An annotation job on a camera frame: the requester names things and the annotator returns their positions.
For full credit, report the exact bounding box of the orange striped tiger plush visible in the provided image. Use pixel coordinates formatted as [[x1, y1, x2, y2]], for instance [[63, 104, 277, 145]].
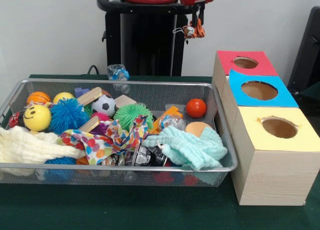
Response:
[[173, 18, 206, 40]]

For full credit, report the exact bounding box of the crushed clear plastic bottle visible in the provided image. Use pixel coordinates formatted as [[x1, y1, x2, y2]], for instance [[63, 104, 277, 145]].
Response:
[[107, 64, 131, 94]]

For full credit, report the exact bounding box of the mint green cloth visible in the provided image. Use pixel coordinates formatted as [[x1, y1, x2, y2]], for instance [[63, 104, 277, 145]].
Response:
[[142, 125, 229, 172]]

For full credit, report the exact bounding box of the shallow clear mesh bin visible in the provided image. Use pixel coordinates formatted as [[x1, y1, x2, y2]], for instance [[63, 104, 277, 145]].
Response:
[[0, 78, 238, 188]]

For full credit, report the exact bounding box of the wooden box with three holes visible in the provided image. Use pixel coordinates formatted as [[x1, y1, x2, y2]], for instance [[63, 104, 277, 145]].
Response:
[[212, 50, 320, 207]]

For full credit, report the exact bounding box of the red ball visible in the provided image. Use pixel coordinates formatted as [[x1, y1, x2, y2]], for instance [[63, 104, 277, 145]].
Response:
[[186, 98, 207, 119]]

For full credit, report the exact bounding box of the orange flat plastic toy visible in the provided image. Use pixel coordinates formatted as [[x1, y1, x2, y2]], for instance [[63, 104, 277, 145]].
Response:
[[148, 107, 187, 136]]

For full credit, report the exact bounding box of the toy hamburger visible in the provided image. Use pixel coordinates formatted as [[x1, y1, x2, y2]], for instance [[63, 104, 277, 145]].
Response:
[[185, 121, 213, 138]]

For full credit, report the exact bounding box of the black stand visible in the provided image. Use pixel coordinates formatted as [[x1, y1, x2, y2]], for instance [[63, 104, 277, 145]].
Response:
[[290, 6, 320, 98]]

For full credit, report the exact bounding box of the green furry monster toy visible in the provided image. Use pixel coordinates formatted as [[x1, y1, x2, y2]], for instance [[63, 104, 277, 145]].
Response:
[[113, 103, 154, 131]]

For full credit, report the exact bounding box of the colourful polka dot cloth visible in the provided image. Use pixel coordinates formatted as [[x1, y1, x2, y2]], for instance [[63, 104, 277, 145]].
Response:
[[59, 115, 149, 166]]

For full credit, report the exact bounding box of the blue spiky ball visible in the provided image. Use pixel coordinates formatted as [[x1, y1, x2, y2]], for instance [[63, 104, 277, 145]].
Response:
[[45, 156, 77, 166], [49, 97, 91, 136]]

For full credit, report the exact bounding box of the orange toy basketball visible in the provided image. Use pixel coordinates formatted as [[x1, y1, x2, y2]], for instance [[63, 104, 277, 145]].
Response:
[[27, 91, 52, 106]]

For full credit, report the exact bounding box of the large yellow ball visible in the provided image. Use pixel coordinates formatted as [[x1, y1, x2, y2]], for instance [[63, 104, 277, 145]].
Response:
[[23, 104, 52, 132]]

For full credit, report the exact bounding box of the dark green table cloth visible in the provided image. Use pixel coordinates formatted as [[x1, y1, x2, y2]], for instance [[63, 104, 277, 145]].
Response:
[[0, 74, 320, 230]]

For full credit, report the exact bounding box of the cream yellow cloth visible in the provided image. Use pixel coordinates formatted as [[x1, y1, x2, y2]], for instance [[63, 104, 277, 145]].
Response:
[[0, 126, 86, 164]]

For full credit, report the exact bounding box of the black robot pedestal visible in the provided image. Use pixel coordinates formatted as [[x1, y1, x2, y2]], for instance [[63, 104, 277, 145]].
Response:
[[97, 0, 201, 77]]

